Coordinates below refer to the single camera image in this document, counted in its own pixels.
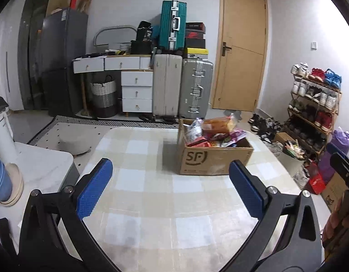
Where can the silver suitcase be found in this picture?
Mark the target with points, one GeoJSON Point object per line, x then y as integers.
{"type": "Point", "coordinates": [196, 79]}

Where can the dark grey refrigerator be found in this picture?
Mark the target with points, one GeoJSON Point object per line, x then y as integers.
{"type": "Point", "coordinates": [63, 40]}

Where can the black glass cabinet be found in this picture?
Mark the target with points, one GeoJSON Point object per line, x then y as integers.
{"type": "Point", "coordinates": [28, 50]}

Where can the wooden door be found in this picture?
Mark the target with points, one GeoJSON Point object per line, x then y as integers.
{"type": "Point", "coordinates": [241, 54]}

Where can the purple snack packet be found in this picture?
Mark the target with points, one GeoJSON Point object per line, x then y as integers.
{"type": "Point", "coordinates": [233, 138]}

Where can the teal suitcase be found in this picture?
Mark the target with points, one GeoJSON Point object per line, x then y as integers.
{"type": "Point", "coordinates": [173, 25]}

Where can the blue bowl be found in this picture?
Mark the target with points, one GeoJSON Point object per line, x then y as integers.
{"type": "Point", "coordinates": [5, 183]}

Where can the wooden shoe rack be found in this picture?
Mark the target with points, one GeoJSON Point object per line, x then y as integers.
{"type": "Point", "coordinates": [314, 106]}

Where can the light switch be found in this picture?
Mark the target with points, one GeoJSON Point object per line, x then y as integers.
{"type": "Point", "coordinates": [313, 45]}

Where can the red black snack packet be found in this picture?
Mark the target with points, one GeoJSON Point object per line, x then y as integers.
{"type": "Point", "coordinates": [199, 142]}

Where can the white drawer desk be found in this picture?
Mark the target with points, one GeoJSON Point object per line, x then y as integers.
{"type": "Point", "coordinates": [136, 78]}

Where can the orange bread packet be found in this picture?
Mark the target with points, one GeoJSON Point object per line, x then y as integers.
{"type": "Point", "coordinates": [222, 125]}

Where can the grey oval mirror frame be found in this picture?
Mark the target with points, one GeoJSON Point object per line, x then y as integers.
{"type": "Point", "coordinates": [121, 34]}

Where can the right hand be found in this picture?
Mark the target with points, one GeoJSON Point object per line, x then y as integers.
{"type": "Point", "coordinates": [337, 221]}

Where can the checkered tablecloth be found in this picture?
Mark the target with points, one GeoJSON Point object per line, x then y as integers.
{"type": "Point", "coordinates": [150, 218]}

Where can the yellow black shoe box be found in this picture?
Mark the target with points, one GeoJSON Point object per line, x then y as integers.
{"type": "Point", "coordinates": [196, 53]}

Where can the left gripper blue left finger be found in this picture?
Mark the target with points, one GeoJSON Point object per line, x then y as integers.
{"type": "Point", "coordinates": [90, 187]}

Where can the silver white snack packet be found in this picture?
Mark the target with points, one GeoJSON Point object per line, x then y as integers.
{"type": "Point", "coordinates": [193, 131]}

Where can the black bag on desk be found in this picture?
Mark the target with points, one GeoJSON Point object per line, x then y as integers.
{"type": "Point", "coordinates": [142, 45]}

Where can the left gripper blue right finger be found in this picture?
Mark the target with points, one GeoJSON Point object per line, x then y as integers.
{"type": "Point", "coordinates": [250, 189]}

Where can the purple bag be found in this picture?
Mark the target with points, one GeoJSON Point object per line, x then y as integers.
{"type": "Point", "coordinates": [338, 144]}

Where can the stacked shoe boxes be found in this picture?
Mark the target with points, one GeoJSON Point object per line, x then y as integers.
{"type": "Point", "coordinates": [195, 35]}

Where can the white side table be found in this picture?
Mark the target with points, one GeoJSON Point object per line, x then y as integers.
{"type": "Point", "coordinates": [43, 169]}

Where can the woven laundry basket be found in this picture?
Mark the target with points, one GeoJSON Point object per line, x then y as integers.
{"type": "Point", "coordinates": [104, 97]}

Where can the SF cardboard box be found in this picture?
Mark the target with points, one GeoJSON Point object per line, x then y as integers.
{"type": "Point", "coordinates": [209, 161]}

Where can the beige plate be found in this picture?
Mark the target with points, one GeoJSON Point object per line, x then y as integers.
{"type": "Point", "coordinates": [17, 184]}

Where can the beige suitcase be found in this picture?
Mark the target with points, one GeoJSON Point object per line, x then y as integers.
{"type": "Point", "coordinates": [166, 84]}

